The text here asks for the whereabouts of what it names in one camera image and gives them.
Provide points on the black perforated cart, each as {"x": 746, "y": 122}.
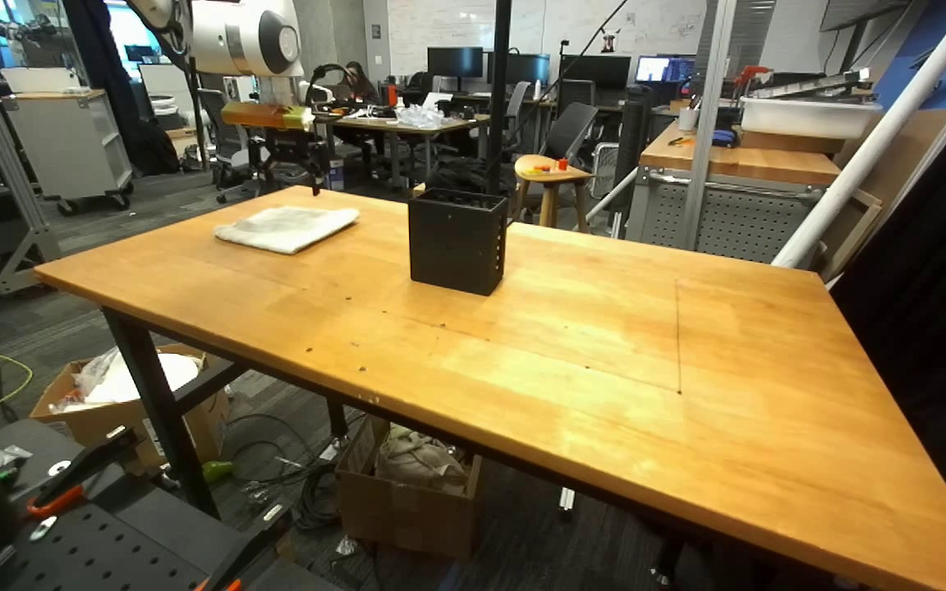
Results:
{"x": 113, "y": 546}

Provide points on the black office chair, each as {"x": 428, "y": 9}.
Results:
{"x": 574, "y": 130}

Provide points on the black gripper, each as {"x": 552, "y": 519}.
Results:
{"x": 317, "y": 146}

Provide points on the white cloth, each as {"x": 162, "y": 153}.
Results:
{"x": 286, "y": 227}

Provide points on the small orange object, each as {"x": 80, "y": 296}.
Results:
{"x": 559, "y": 167}

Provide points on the thick white slanted pole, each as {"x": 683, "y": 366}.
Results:
{"x": 879, "y": 142}

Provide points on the black curtain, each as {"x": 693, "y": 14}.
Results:
{"x": 921, "y": 305}

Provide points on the red tool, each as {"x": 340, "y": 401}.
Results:
{"x": 753, "y": 76}

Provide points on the dark computer monitor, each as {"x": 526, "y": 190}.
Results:
{"x": 597, "y": 70}
{"x": 457, "y": 62}

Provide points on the thin white slanted bar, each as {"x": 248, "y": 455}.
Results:
{"x": 609, "y": 199}

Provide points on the seated person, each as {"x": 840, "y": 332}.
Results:
{"x": 360, "y": 85}

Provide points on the brown cardboard box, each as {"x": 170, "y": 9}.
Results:
{"x": 410, "y": 510}

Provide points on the wooden workbench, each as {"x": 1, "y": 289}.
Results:
{"x": 757, "y": 165}

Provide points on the grey metal rack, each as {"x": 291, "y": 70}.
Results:
{"x": 1, "y": 175}

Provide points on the white wheeled cabinet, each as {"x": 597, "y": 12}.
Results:
{"x": 67, "y": 142}

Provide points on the black box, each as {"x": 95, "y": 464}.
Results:
{"x": 457, "y": 246}

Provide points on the grey metal post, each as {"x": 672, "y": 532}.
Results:
{"x": 706, "y": 109}

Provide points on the round wooden stool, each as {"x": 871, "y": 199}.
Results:
{"x": 550, "y": 175}

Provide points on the black metal table leg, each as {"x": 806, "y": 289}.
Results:
{"x": 162, "y": 416}

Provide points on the cardboard box with plastic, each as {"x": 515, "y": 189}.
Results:
{"x": 91, "y": 427}

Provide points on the wooden desk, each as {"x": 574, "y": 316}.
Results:
{"x": 419, "y": 125}

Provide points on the white plastic bin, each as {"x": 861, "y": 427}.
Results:
{"x": 813, "y": 115}

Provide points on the black vertical pole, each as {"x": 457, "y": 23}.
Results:
{"x": 497, "y": 85}

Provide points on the lit computer monitor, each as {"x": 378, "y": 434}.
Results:
{"x": 661, "y": 70}

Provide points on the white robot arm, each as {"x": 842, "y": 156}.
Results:
{"x": 238, "y": 34}

